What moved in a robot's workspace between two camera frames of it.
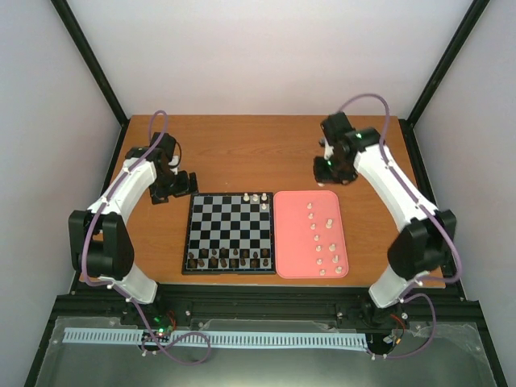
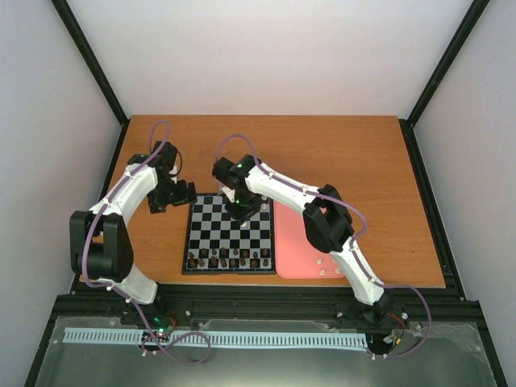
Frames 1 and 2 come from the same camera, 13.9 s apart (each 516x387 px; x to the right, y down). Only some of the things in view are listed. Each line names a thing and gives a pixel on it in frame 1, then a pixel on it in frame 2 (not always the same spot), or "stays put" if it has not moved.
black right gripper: x=321 y=176 → x=239 y=216
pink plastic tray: x=309 y=235 stays put
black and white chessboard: x=230 y=233 stays put
